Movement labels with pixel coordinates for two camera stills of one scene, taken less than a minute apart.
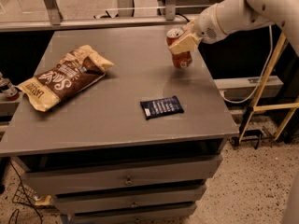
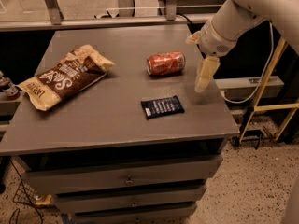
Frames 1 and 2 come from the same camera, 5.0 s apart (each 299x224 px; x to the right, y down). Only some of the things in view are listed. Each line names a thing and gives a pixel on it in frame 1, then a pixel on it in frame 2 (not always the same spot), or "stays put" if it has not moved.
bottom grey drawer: x=168 y=216 stays put
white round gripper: x=206 y=26 to x=212 y=40
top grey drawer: x=96 y=177 stays put
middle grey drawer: x=90 y=203 stays put
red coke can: x=180 y=60 to x=165 y=63
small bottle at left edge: x=8 y=90 stays put
